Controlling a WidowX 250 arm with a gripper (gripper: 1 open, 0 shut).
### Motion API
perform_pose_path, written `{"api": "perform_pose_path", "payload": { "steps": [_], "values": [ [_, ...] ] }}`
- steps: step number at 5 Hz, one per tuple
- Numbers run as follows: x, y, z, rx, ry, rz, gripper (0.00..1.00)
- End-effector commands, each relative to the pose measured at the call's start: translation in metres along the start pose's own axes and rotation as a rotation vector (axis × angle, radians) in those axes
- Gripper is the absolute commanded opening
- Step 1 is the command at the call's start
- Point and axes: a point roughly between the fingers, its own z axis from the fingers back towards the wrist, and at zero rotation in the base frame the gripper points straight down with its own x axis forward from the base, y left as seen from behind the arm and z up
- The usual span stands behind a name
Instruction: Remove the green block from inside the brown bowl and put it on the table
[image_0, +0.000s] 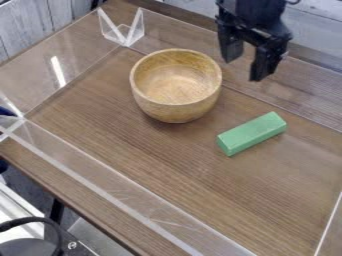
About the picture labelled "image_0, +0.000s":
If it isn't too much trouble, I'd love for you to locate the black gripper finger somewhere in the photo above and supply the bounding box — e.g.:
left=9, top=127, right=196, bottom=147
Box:
left=218, top=24, right=243, bottom=63
left=250, top=44, right=287, bottom=82

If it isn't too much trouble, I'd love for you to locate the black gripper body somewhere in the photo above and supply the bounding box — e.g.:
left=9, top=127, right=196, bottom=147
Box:
left=215, top=0, right=292, bottom=47

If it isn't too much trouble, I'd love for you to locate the green rectangular block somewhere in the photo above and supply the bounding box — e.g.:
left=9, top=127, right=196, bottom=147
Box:
left=216, top=112, right=287, bottom=157

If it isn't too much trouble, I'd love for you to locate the brown wooden bowl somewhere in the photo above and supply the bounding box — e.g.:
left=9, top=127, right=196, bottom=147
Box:
left=129, top=48, right=223, bottom=123

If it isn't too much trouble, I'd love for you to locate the blue object at edge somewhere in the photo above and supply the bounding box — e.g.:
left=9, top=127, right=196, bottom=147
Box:
left=0, top=105, right=17, bottom=174

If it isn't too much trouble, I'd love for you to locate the black table leg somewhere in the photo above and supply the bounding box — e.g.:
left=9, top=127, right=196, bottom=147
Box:
left=49, top=199, right=65, bottom=224

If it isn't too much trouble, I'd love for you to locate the clear acrylic corner bracket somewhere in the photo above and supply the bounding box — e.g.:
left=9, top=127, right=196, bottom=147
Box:
left=97, top=8, right=144, bottom=47

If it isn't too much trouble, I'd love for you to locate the clear acrylic tray wall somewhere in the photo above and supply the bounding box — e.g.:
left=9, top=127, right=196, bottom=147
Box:
left=0, top=99, right=256, bottom=256

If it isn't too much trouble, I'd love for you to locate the metal base plate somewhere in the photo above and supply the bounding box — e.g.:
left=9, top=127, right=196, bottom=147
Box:
left=61, top=217, right=133, bottom=256

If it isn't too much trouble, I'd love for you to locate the black curved cable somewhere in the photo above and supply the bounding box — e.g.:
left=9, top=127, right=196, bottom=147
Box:
left=0, top=216, right=64, bottom=256

